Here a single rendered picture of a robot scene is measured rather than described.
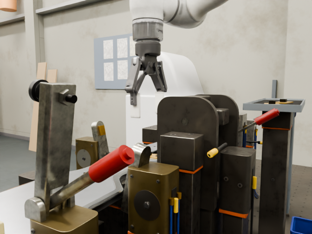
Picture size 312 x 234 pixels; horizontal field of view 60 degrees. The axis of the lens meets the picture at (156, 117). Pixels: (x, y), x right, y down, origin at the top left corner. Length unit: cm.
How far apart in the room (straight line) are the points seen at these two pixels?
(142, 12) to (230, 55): 283
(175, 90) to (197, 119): 231
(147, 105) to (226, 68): 117
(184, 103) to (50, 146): 30
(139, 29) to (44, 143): 52
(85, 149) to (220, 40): 298
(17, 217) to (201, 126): 36
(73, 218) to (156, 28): 57
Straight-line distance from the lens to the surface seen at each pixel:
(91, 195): 56
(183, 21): 89
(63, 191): 35
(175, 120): 56
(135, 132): 313
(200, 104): 53
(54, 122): 33
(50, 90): 32
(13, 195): 61
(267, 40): 347
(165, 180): 45
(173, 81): 285
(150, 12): 79
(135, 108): 75
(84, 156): 87
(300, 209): 134
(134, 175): 47
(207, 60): 367
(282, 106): 74
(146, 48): 78
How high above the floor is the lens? 121
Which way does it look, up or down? 6 degrees down
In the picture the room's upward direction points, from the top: straight up
